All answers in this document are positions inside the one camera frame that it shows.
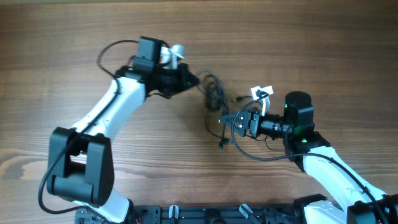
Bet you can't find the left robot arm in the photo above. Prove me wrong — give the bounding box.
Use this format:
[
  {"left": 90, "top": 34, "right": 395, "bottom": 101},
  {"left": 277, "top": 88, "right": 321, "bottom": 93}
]
[{"left": 38, "top": 36, "right": 200, "bottom": 223}]

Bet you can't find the black USB cable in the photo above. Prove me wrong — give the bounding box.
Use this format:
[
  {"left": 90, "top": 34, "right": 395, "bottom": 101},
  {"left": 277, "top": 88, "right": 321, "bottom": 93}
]
[{"left": 195, "top": 70, "right": 246, "bottom": 152}]

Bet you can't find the right camera black cable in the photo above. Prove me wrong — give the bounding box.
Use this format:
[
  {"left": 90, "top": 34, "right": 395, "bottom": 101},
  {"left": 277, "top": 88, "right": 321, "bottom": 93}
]
[{"left": 231, "top": 90, "right": 389, "bottom": 224}]

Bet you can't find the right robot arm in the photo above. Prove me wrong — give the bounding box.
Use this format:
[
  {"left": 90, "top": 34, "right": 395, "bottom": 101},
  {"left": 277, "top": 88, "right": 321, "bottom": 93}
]
[{"left": 220, "top": 91, "right": 397, "bottom": 223}]

